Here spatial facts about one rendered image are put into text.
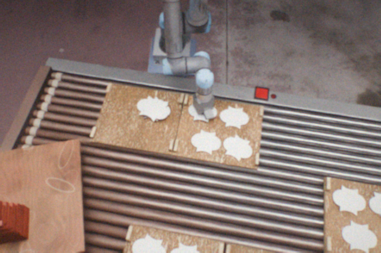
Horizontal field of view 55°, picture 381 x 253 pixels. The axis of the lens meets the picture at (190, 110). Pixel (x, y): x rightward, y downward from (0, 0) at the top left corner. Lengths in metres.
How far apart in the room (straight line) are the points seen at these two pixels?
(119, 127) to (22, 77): 1.74
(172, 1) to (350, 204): 1.18
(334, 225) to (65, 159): 1.22
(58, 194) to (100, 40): 2.08
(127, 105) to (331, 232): 1.13
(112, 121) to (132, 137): 0.14
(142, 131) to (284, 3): 2.43
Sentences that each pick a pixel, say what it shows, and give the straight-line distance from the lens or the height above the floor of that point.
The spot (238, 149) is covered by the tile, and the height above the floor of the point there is 0.95.
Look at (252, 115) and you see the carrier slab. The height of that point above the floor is 0.94.
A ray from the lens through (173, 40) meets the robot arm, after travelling 1.64.
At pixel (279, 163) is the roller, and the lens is 1.83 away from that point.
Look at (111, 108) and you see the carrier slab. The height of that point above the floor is 0.94.
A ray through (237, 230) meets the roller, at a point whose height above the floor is 0.92.
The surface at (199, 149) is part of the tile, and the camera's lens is 1.78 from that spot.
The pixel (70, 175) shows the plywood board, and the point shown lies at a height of 1.04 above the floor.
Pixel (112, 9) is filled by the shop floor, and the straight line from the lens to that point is 3.78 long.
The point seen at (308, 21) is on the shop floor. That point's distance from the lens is 3.78.
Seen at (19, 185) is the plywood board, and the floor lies 1.04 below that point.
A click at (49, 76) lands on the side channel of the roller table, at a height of 0.93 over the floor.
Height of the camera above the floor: 2.56
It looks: 59 degrees down
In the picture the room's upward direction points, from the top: 1 degrees clockwise
